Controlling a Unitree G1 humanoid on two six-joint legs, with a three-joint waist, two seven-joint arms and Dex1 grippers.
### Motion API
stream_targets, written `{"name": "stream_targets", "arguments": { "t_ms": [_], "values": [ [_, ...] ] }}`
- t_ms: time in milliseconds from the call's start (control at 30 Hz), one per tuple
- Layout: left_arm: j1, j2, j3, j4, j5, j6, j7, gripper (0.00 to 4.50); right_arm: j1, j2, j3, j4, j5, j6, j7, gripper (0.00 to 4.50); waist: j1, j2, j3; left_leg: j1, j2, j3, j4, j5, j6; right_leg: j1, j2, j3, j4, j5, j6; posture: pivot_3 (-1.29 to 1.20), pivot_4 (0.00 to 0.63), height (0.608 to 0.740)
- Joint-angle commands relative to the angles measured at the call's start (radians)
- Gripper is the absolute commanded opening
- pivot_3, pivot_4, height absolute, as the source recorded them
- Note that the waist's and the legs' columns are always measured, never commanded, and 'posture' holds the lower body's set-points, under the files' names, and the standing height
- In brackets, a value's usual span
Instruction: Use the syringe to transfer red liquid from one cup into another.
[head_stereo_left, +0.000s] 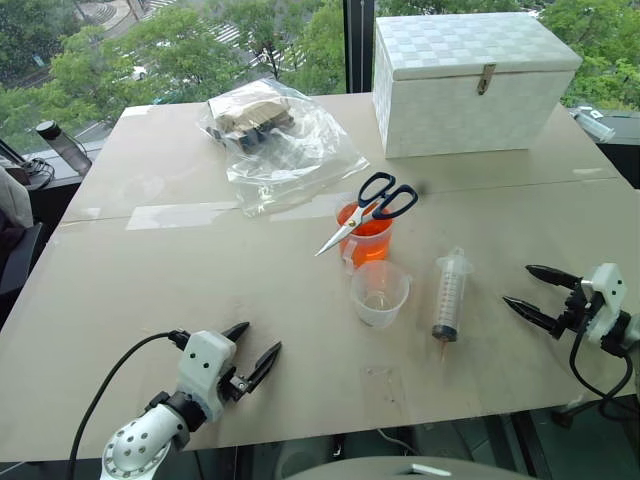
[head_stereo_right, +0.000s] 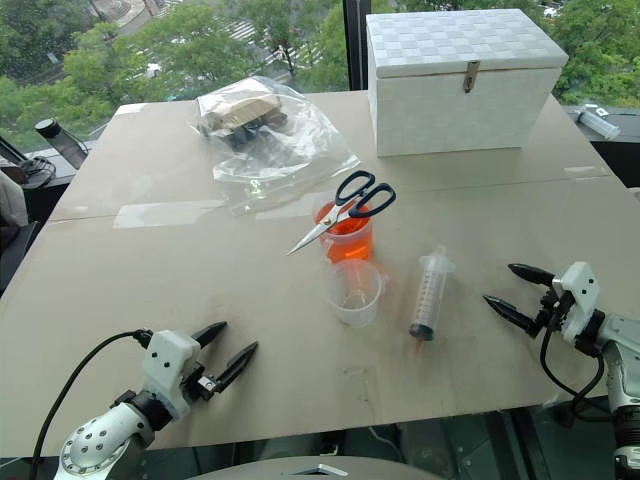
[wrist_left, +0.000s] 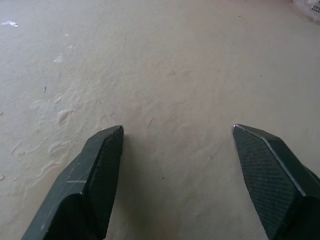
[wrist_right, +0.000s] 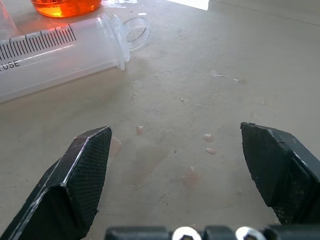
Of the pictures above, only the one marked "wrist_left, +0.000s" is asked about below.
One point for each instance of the clear plastic bag with print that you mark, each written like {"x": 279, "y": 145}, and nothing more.
{"x": 309, "y": 9}

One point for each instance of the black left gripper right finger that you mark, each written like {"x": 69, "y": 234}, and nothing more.
{"x": 275, "y": 185}

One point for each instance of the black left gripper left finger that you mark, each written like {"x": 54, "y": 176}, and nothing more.
{"x": 82, "y": 190}

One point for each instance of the small white paper scrap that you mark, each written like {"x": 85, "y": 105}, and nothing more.
{"x": 9, "y": 23}

